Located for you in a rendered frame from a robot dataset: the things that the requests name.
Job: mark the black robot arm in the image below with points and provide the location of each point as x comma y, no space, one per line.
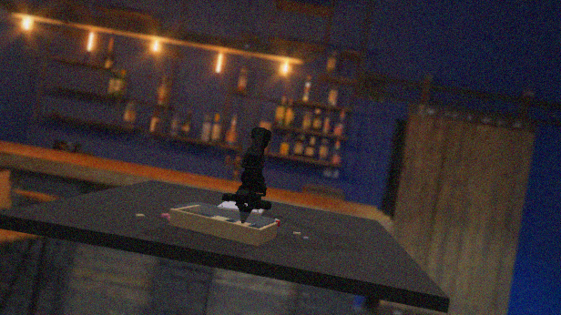
254,162

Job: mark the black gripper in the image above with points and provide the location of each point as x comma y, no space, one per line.
264,204

